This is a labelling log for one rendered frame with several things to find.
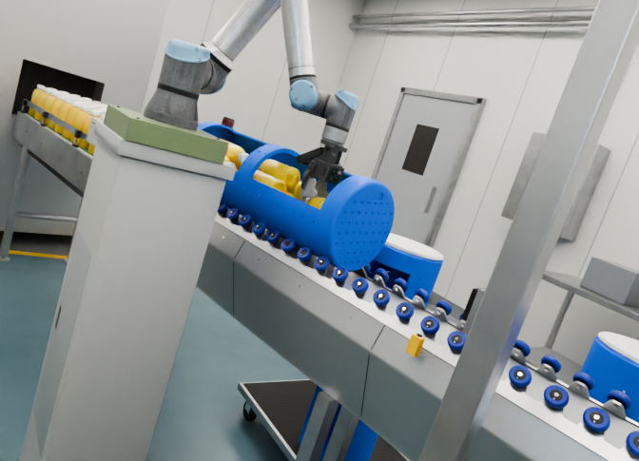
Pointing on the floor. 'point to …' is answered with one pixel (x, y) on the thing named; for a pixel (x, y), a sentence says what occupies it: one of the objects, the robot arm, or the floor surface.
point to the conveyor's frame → (73, 157)
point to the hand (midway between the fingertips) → (307, 202)
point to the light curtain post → (538, 220)
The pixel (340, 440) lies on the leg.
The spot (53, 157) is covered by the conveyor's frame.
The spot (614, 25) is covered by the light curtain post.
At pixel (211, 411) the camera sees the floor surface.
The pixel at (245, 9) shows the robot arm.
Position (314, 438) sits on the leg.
